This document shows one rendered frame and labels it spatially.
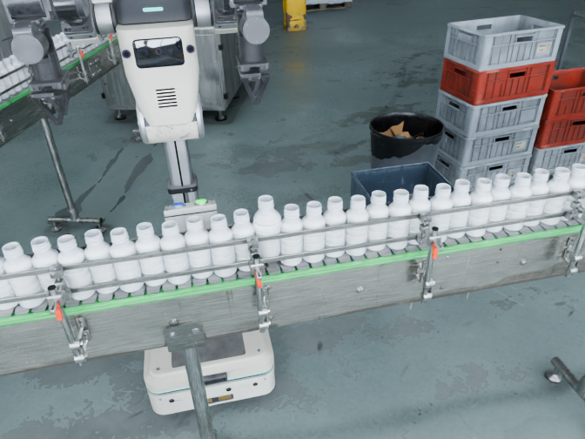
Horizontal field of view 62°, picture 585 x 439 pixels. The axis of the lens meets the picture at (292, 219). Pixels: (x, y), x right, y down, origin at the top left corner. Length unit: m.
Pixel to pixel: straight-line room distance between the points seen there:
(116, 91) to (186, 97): 3.57
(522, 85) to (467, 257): 2.34
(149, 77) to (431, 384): 1.70
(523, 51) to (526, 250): 2.18
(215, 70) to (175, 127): 3.14
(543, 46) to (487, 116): 0.53
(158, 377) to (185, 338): 0.74
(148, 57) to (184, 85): 0.14
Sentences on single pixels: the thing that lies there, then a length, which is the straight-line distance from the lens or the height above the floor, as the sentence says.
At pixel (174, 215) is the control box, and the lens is 1.33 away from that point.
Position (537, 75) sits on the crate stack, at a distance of 3.71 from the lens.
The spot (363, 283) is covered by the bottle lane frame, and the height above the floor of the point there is 0.92.
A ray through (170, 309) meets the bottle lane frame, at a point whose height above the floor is 0.95.
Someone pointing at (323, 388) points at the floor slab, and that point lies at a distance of 2.28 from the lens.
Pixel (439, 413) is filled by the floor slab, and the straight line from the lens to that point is 2.27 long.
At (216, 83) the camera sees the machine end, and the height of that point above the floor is 0.39.
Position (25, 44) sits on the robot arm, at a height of 1.58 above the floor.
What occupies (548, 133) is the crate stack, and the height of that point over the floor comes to 0.34.
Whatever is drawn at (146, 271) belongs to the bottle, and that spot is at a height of 1.05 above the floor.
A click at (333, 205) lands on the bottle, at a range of 1.22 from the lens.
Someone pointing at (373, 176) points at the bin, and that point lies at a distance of 1.88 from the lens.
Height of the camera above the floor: 1.79
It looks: 33 degrees down
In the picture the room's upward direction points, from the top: 2 degrees counter-clockwise
